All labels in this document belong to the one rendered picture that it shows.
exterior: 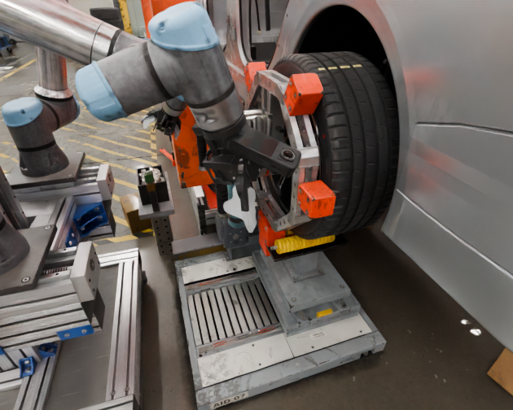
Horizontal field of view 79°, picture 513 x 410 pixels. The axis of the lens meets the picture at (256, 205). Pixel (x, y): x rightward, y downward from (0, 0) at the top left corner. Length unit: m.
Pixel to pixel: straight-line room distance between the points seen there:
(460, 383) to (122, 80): 1.62
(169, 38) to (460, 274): 0.73
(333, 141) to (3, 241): 0.82
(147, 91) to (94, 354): 1.16
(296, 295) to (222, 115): 1.11
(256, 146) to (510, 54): 0.45
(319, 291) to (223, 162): 1.06
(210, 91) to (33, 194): 1.01
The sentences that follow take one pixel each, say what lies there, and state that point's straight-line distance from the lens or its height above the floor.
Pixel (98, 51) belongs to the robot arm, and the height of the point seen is 1.26.
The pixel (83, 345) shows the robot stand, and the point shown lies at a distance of 1.48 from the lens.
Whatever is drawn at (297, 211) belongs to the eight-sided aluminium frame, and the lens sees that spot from 0.96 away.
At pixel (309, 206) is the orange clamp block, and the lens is 0.86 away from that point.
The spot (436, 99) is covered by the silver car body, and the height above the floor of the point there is 1.15.
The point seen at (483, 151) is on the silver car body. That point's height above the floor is 1.09.
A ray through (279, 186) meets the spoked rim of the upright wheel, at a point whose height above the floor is 0.64.
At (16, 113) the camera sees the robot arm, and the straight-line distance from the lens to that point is 1.25.
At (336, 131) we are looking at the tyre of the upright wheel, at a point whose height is 1.03.
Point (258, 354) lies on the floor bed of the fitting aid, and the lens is 1.46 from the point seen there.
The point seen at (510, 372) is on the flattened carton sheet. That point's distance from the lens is 1.84.
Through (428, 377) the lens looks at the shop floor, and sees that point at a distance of 1.66.
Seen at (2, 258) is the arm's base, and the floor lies 0.85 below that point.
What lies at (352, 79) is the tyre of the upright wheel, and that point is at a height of 1.13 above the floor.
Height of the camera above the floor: 1.33
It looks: 34 degrees down
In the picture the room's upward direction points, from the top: straight up
